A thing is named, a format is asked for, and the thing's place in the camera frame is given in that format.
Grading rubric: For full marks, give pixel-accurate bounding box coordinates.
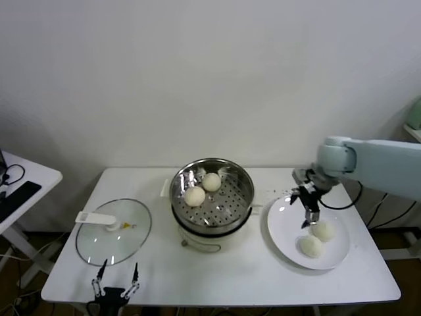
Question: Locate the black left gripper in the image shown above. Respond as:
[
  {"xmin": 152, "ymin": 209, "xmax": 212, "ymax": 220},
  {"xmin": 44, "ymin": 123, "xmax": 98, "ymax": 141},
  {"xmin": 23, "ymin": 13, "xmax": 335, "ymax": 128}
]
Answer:
[{"xmin": 91, "ymin": 259, "xmax": 141, "ymax": 305}]

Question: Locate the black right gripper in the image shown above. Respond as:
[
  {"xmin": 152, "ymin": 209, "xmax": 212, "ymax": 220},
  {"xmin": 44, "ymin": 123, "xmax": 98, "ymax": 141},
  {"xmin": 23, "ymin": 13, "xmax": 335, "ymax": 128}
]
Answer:
[{"xmin": 289, "ymin": 184, "xmax": 322, "ymax": 230}]

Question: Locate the white steamed baozi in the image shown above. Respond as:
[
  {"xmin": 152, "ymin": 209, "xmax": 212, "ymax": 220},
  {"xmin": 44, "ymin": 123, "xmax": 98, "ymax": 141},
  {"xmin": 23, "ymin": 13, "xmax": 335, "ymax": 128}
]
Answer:
[
  {"xmin": 297, "ymin": 236, "xmax": 325, "ymax": 259},
  {"xmin": 201, "ymin": 173, "xmax": 222, "ymax": 192},
  {"xmin": 310, "ymin": 221, "xmax": 337, "ymax": 244},
  {"xmin": 183, "ymin": 186, "xmax": 207, "ymax": 207}
]

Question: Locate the perforated steel steamer basket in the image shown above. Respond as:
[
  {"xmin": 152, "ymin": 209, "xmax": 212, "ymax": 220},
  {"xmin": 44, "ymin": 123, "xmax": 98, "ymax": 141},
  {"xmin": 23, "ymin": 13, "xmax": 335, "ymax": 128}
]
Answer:
[{"xmin": 169, "ymin": 158, "xmax": 256, "ymax": 235}]

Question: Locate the white round plate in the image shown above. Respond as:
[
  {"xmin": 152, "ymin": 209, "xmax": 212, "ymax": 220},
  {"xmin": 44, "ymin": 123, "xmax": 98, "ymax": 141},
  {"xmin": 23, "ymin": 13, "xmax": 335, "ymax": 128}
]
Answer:
[{"xmin": 266, "ymin": 196, "xmax": 351, "ymax": 271}]

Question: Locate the white electric cooker pot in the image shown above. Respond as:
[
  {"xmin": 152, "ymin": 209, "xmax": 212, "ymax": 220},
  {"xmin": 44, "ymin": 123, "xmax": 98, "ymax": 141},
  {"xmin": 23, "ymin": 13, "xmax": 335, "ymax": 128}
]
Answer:
[{"xmin": 160, "ymin": 179, "xmax": 266, "ymax": 254}]

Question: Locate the white furniture leg base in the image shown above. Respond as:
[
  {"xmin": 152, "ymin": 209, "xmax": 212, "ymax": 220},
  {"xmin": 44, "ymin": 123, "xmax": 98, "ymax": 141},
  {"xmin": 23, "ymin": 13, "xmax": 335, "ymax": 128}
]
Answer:
[{"xmin": 381, "ymin": 230, "xmax": 421, "ymax": 261}]

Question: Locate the black keyboard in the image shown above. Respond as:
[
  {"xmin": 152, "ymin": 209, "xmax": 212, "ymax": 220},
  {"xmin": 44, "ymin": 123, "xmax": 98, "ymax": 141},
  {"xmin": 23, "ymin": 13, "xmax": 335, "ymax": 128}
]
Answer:
[{"xmin": 0, "ymin": 180, "xmax": 43, "ymax": 223}]

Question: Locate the white shelf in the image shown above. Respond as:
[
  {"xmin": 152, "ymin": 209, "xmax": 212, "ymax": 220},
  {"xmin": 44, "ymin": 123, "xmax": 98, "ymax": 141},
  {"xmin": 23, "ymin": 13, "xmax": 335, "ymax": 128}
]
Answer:
[{"xmin": 403, "ymin": 124, "xmax": 421, "ymax": 144}]

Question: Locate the white side desk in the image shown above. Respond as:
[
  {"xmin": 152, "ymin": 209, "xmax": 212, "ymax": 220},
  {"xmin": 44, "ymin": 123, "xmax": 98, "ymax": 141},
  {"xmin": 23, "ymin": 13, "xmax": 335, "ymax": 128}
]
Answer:
[{"xmin": 0, "ymin": 149, "xmax": 64, "ymax": 277}]

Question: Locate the mint green appliance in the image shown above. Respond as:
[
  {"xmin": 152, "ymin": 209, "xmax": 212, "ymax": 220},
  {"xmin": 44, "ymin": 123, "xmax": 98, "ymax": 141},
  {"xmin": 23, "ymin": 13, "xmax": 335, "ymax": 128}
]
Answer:
[{"xmin": 407, "ymin": 97, "xmax": 421, "ymax": 131}]

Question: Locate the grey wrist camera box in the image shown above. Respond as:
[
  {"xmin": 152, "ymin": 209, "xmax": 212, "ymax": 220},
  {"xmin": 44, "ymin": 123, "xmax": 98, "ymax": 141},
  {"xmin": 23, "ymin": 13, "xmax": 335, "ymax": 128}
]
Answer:
[{"xmin": 291, "ymin": 168, "xmax": 310, "ymax": 187}]

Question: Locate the glass lid with white handle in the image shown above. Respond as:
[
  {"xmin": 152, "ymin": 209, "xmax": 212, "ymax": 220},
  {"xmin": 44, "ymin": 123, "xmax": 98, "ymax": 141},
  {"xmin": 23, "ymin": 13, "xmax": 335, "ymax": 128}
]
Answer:
[{"xmin": 75, "ymin": 197, "xmax": 153, "ymax": 267}]

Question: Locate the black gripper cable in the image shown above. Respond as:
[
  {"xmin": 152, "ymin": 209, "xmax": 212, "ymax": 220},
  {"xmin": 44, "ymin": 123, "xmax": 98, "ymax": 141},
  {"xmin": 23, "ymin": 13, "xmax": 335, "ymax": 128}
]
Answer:
[{"xmin": 320, "ymin": 180, "xmax": 363, "ymax": 211}]

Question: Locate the black power cable with adapter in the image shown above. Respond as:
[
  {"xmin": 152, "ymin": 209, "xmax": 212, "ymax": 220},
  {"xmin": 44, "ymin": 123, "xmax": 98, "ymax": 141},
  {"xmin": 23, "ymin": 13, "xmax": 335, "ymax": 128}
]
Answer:
[{"xmin": 366, "ymin": 192, "xmax": 417, "ymax": 230}]

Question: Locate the white floor cable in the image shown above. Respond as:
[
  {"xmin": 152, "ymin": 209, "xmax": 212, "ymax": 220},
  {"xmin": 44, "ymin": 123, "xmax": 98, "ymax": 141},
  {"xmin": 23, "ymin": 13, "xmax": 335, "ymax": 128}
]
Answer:
[{"xmin": 0, "ymin": 232, "xmax": 66, "ymax": 261}]

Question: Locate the black desk cable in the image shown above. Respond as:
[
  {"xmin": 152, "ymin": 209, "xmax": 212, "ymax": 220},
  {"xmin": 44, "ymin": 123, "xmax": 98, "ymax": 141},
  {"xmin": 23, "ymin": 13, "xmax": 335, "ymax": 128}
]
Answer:
[{"xmin": 3, "ymin": 163, "xmax": 26, "ymax": 186}]

